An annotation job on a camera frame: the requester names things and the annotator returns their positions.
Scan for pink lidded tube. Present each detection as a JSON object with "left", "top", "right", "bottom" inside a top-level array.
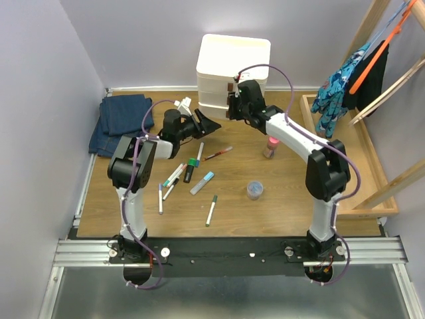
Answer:
[{"left": 263, "top": 136, "right": 280, "bottom": 159}]

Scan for purple capped white marker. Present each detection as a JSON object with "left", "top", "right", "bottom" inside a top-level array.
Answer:
[{"left": 158, "top": 183, "right": 163, "bottom": 215}]

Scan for aluminium rail frame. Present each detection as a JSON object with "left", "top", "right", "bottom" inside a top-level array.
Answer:
[{"left": 38, "top": 88, "right": 425, "bottom": 319}]

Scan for light blue highlighter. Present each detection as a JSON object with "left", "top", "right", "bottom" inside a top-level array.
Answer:
[{"left": 190, "top": 171, "right": 214, "bottom": 195}]

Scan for red gel pen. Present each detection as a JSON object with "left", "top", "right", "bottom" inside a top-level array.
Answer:
[{"left": 202, "top": 146, "right": 233, "bottom": 161}]

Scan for teal capped white marker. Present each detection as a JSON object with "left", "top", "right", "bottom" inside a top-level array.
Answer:
[{"left": 163, "top": 163, "right": 184, "bottom": 187}]

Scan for black capped white marker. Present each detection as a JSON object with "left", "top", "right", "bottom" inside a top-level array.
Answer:
[{"left": 163, "top": 178, "right": 179, "bottom": 201}]

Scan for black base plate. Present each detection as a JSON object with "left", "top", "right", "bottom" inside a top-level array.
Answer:
[{"left": 107, "top": 236, "right": 345, "bottom": 278}]

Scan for blue patterned garment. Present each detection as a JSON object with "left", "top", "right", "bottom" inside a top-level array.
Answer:
[{"left": 310, "top": 43, "right": 371, "bottom": 139}]

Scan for white drawer unit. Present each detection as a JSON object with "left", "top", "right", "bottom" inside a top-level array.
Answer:
[{"left": 196, "top": 34, "right": 271, "bottom": 100}]

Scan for dark green capped marker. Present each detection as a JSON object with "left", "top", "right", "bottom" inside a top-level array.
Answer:
[{"left": 205, "top": 195, "right": 218, "bottom": 227}]

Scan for orange hanger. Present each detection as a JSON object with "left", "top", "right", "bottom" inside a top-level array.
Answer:
[{"left": 349, "top": 0, "right": 416, "bottom": 94}]

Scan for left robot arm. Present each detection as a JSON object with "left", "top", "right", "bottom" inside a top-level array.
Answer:
[{"left": 107, "top": 109, "right": 221, "bottom": 263}]

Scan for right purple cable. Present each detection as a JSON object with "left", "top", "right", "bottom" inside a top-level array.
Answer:
[{"left": 234, "top": 64, "right": 362, "bottom": 287}]

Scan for folded blue jeans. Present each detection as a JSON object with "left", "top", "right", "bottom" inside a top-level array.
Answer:
[{"left": 88, "top": 94, "right": 154, "bottom": 158}]

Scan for blue capped white marker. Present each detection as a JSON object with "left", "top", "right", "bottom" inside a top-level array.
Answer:
[{"left": 195, "top": 142, "right": 205, "bottom": 168}]

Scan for wooden tray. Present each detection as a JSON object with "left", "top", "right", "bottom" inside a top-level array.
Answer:
[{"left": 299, "top": 93, "right": 399, "bottom": 220}]

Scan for drawer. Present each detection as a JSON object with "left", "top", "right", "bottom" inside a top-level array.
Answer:
[
  {"left": 199, "top": 102, "right": 230, "bottom": 120},
  {"left": 199, "top": 89, "right": 248, "bottom": 110}
]

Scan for wooden clothes rack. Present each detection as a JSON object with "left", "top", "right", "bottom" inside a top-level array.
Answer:
[{"left": 341, "top": 0, "right": 425, "bottom": 210}]

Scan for green black highlighter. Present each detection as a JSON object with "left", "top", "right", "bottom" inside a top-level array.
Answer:
[{"left": 183, "top": 158, "right": 197, "bottom": 183}]

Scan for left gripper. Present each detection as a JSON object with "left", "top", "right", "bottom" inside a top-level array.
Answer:
[{"left": 176, "top": 108, "right": 221, "bottom": 142}]

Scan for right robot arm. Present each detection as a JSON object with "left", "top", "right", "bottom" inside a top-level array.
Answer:
[{"left": 228, "top": 80, "right": 351, "bottom": 261}]

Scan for pink capped white marker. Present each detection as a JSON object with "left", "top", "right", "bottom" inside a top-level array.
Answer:
[{"left": 167, "top": 163, "right": 187, "bottom": 187}]

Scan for black garment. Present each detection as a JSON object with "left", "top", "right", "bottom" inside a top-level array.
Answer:
[{"left": 339, "top": 41, "right": 389, "bottom": 118}]

